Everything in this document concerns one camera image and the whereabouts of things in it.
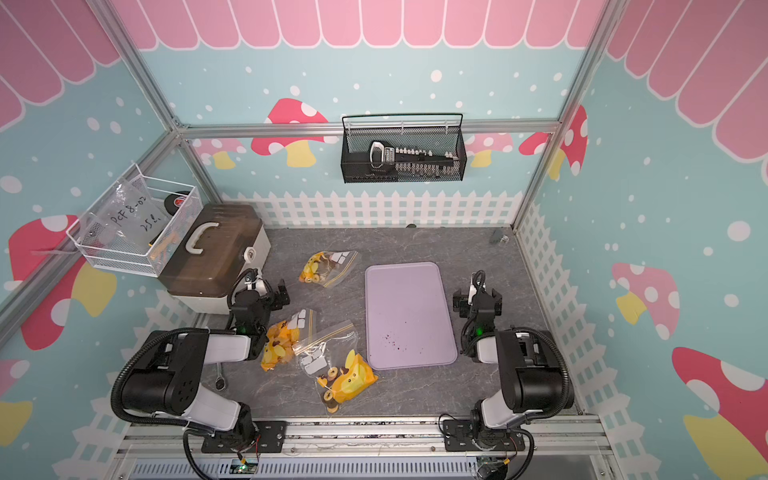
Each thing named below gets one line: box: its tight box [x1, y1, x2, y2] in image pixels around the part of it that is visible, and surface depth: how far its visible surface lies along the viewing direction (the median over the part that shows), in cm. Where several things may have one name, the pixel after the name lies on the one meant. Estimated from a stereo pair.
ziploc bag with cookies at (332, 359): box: [292, 320, 378, 414], surface depth 83 cm
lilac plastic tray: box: [365, 261, 458, 371], surface depth 96 cm
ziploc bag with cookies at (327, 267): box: [298, 250, 358, 288], surface depth 104 cm
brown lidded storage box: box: [159, 203, 271, 313], surface depth 92 cm
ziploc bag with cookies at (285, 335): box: [260, 308, 317, 372], surface depth 89 cm
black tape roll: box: [164, 191, 191, 216], surface depth 82 cm
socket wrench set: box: [368, 140, 460, 176], surface depth 91 cm
